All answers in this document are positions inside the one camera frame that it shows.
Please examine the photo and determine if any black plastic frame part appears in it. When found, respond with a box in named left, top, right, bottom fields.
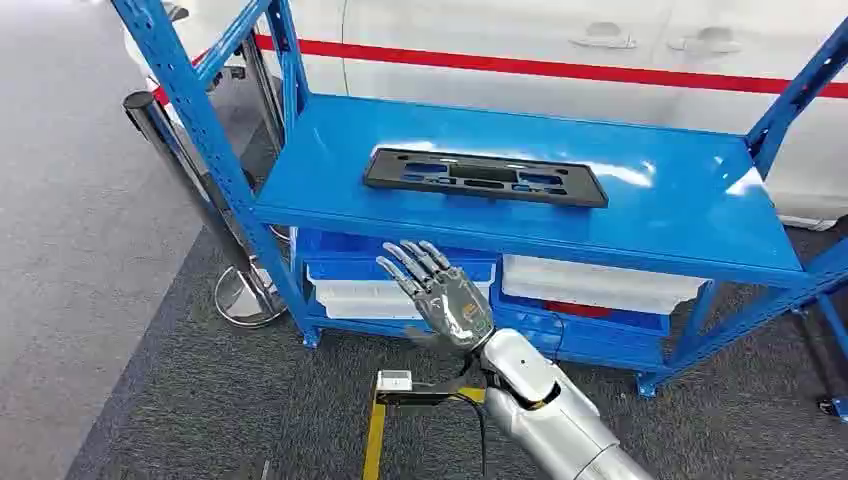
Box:
left=362, top=147, right=609, bottom=209

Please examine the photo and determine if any white car with red stripe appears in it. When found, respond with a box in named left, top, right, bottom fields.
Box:
left=122, top=0, right=848, bottom=232

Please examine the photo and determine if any chrome stanchion post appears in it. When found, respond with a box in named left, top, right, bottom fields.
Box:
left=122, top=90, right=290, bottom=330
left=237, top=31, right=287, bottom=155

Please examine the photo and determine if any white car door handle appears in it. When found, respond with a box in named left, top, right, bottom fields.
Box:
left=665, top=26, right=744, bottom=56
left=569, top=21, right=639, bottom=52

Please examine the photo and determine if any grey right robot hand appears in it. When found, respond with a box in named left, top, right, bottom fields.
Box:
left=376, top=239, right=497, bottom=356

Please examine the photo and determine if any blue storage bin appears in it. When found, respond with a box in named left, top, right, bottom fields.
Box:
left=303, top=254, right=498, bottom=287
left=496, top=291, right=672, bottom=334

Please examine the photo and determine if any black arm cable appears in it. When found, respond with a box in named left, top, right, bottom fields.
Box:
left=457, top=392, right=492, bottom=480

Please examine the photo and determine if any yellow floor tape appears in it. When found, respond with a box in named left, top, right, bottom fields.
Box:
left=360, top=386, right=488, bottom=480

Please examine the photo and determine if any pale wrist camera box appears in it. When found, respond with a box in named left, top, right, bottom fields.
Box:
left=376, top=369, right=414, bottom=393

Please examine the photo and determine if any white storage bin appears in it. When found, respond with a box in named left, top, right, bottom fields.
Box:
left=501, top=254, right=708, bottom=317
left=309, top=276, right=493, bottom=323

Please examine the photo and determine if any blue metal shelf rack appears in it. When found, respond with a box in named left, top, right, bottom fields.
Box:
left=109, top=0, right=848, bottom=423

